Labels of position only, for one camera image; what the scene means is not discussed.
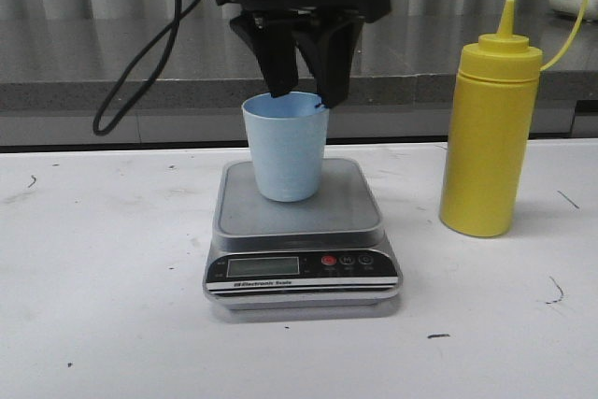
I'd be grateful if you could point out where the black cable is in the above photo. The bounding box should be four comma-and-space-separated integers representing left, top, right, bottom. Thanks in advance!
92, 0, 231, 135

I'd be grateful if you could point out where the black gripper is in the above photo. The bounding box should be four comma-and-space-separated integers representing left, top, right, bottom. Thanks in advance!
216, 0, 391, 107

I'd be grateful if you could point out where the silver electronic kitchen scale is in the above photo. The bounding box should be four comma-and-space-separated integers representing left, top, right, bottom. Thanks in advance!
203, 158, 404, 321

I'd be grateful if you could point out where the yellow squeeze bottle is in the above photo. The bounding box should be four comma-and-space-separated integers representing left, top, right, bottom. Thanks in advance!
439, 0, 589, 237

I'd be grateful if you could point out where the light blue plastic cup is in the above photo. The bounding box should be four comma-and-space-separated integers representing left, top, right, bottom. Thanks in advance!
242, 92, 329, 202

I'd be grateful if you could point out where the grey stone counter ledge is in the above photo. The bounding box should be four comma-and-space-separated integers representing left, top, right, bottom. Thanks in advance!
0, 14, 598, 148

